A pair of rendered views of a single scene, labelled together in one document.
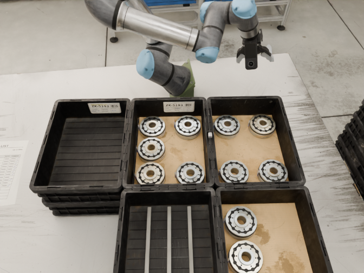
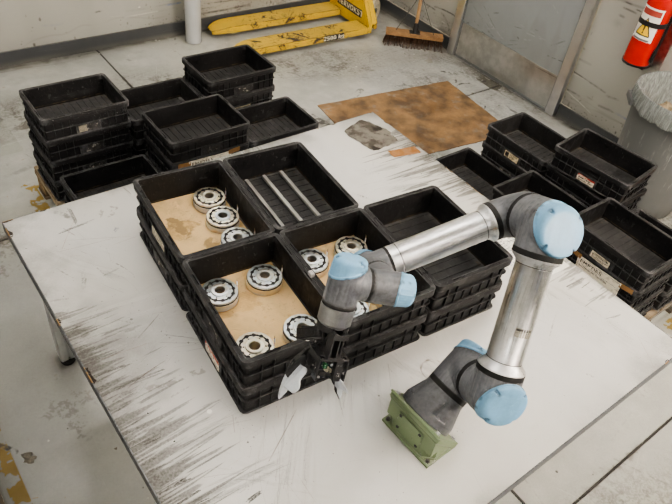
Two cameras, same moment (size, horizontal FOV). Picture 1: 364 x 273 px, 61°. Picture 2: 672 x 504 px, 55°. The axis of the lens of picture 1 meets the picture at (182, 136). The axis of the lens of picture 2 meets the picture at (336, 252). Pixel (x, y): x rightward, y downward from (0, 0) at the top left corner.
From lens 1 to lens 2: 1.95 m
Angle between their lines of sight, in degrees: 79
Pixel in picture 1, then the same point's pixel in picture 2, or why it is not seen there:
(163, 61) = (454, 363)
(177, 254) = (283, 211)
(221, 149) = (293, 308)
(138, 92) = not seen: hidden behind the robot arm
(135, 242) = (324, 208)
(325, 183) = (136, 367)
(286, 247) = (185, 242)
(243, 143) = (269, 324)
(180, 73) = (424, 388)
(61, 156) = not seen: hidden behind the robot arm
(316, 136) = (158, 441)
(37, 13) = not seen: outside the picture
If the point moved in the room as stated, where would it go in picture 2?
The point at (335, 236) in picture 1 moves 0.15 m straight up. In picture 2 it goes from (121, 311) to (116, 275)
